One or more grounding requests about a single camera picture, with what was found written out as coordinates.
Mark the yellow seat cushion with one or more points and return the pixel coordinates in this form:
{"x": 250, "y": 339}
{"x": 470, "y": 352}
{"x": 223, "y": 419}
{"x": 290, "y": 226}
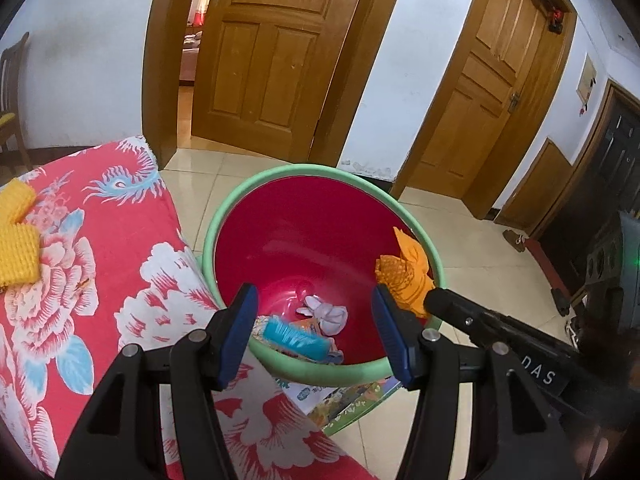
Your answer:
{"x": 6, "y": 117}

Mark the red floral tablecloth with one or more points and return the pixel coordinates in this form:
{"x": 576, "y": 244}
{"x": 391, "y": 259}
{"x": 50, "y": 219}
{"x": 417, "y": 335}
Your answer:
{"x": 125, "y": 240}

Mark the open wooden panel door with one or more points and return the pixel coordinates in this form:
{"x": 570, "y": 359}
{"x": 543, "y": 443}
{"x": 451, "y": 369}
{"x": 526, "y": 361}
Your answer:
{"x": 280, "y": 60}

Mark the wooden chair with cushion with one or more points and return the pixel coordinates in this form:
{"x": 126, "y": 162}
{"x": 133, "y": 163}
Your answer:
{"x": 12, "y": 60}

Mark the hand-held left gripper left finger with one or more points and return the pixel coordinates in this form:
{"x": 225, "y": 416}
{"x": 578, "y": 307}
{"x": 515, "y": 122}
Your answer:
{"x": 240, "y": 340}

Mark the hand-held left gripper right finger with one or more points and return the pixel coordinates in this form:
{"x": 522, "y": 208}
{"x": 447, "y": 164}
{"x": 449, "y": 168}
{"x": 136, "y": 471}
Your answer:
{"x": 392, "y": 340}

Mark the dark metal door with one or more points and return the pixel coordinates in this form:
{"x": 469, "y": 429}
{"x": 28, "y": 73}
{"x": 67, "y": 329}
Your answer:
{"x": 615, "y": 160}

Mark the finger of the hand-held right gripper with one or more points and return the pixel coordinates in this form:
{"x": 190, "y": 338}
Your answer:
{"x": 460, "y": 317}

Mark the closed wooden panel door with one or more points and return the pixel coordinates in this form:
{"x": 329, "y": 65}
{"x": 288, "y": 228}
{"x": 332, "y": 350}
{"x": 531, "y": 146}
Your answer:
{"x": 490, "y": 100}

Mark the small wooden hatch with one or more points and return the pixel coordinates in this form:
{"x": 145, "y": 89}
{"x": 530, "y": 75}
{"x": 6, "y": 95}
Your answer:
{"x": 540, "y": 190}

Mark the beige wall panel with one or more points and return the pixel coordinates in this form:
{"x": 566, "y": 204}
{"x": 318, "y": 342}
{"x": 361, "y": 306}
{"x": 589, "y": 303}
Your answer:
{"x": 587, "y": 80}

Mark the white paper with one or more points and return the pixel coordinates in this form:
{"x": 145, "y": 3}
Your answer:
{"x": 330, "y": 316}

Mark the red door ornament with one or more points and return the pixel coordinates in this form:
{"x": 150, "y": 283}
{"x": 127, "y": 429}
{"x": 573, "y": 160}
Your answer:
{"x": 556, "y": 20}

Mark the green-rimmed red bin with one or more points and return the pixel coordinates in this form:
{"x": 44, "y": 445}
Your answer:
{"x": 300, "y": 240}

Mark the wooden door frame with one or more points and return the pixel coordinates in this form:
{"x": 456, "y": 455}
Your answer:
{"x": 436, "y": 110}
{"x": 160, "y": 85}

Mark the yellow knitted cloth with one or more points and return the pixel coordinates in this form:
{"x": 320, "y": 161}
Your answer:
{"x": 17, "y": 255}

